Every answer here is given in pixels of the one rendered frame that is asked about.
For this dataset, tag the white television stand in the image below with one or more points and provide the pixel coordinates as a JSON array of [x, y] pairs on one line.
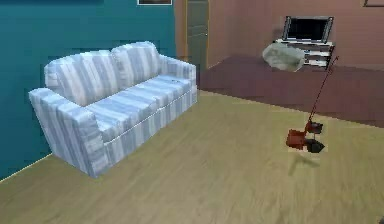
[[318, 53]]

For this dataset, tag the red floor vacuum cleaner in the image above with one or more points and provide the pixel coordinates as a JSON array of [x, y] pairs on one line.
[[296, 137]]

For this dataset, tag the grey green room door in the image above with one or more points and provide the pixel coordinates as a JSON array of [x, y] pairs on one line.
[[197, 33]]

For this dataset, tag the black television set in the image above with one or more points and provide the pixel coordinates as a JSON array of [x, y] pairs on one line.
[[307, 29]]

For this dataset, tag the blue white striped sofa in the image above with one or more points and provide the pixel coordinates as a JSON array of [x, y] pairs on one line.
[[133, 100]]

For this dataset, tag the dark framed wall picture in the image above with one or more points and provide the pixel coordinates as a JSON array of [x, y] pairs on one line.
[[374, 2]]

